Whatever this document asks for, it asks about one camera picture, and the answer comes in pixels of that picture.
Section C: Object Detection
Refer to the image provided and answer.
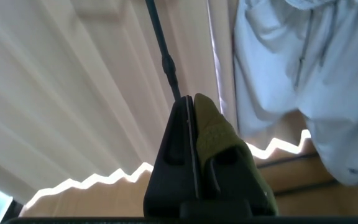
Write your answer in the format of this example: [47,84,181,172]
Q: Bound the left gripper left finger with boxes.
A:
[143,95,202,218]

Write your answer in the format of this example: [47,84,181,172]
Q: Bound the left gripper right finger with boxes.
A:
[199,146,270,218]

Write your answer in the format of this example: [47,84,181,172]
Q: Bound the green garment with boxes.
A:
[193,92,279,217]

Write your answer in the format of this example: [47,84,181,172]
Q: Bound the pale grey shorts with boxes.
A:
[232,0,358,187]

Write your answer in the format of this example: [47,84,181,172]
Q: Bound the black clothes rack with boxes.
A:
[144,0,358,205]

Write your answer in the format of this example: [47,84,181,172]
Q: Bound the beige curtain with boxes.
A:
[0,0,312,206]

